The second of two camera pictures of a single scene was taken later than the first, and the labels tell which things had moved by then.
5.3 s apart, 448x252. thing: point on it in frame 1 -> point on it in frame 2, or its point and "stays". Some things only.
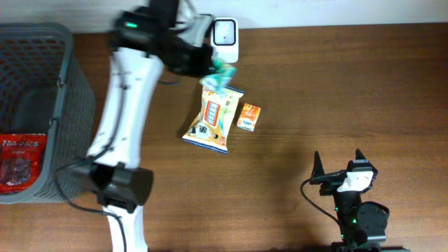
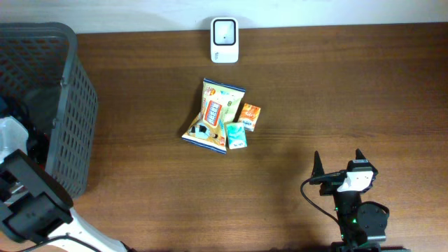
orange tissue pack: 248,117 stays
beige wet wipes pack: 211,127 stays
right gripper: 328,187 stays
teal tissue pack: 222,77 -> 236,135
